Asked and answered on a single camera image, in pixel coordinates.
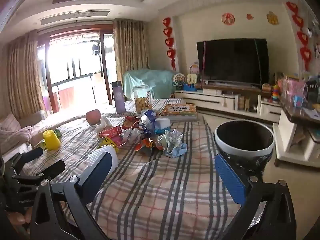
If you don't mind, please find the pink plastic box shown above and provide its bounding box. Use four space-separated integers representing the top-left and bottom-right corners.
279 78 307 98

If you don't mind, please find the blue plastic bag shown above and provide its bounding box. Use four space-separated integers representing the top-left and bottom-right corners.
140 109 157 135

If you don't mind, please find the gold figure wall sticker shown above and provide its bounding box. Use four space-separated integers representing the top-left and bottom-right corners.
266 11 280 25

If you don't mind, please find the red heart string decoration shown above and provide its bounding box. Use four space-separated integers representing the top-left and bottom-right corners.
286 2 313 72
162 17 177 71

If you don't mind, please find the clear cookie jar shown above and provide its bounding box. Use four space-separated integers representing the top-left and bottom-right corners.
132 85 152 115

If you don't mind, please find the round red wall sticker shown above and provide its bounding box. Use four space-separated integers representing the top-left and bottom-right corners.
221 12 235 25

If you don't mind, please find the red apple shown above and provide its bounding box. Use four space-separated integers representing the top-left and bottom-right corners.
86 109 101 125

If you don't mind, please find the yellow toy cup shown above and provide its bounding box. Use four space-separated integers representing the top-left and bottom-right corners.
43 129 61 150

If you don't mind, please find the marble top coffee table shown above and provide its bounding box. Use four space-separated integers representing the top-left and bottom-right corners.
272 95 320 168

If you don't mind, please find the crumpled red snack bag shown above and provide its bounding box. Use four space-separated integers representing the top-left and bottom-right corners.
122 116 140 130

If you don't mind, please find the purple water bottle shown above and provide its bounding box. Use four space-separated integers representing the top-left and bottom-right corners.
111 80 126 114

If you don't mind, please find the wooden sliding door frame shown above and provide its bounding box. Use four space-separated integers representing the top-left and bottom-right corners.
45 29 113 113

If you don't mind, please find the white television cabinet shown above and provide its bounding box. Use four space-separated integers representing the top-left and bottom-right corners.
174 84 282 124

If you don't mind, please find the teal tissue pack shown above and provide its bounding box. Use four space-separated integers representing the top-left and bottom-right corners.
154 118 172 134

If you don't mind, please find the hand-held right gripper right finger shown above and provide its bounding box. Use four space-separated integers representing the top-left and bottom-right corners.
214 153 298 240

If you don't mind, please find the striped sofa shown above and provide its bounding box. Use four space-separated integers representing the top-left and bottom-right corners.
0 110 48 160

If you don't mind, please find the person's left hand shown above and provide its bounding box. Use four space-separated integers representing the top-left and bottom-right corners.
10 211 27 228

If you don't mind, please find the crumpled white wrapper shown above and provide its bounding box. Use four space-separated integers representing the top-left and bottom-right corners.
122 129 145 144

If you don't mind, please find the plaid blanket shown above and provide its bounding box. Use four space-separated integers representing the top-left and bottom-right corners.
22 97 250 240

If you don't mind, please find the black flat television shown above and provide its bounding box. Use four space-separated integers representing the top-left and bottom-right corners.
196 38 270 86

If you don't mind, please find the white plastic bag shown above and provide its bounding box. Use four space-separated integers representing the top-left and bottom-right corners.
95 116 113 133

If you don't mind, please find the beige striped curtain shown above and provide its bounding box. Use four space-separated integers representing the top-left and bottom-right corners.
113 19 150 80
6 30 47 115

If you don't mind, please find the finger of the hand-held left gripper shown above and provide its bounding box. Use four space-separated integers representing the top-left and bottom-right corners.
12 160 66 183
5 147 44 167

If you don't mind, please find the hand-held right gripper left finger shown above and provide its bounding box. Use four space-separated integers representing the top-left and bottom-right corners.
30 152 113 240

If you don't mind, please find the white trash bin black liner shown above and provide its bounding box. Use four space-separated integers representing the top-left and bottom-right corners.
214 120 274 180

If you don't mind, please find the white ribbed paper cup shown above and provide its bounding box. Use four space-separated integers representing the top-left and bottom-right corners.
86 145 118 178

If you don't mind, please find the crumpled silver wrapper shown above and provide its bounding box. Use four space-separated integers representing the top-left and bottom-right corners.
157 129 188 158

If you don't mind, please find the round cartoon toy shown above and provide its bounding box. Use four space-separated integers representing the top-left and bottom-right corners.
189 62 200 77

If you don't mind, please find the orange snack wrapper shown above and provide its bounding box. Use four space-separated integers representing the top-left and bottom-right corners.
135 137 157 152

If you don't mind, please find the yellow snack wrapper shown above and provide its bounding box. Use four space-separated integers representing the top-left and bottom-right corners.
100 139 120 153

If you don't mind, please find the white ferris wheel toy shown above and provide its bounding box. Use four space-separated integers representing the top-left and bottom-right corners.
172 73 185 90

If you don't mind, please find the red snack wrapper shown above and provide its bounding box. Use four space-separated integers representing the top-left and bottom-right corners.
98 126 123 139

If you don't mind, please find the armchair under teal cover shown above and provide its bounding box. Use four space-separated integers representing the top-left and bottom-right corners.
122 69 177 100

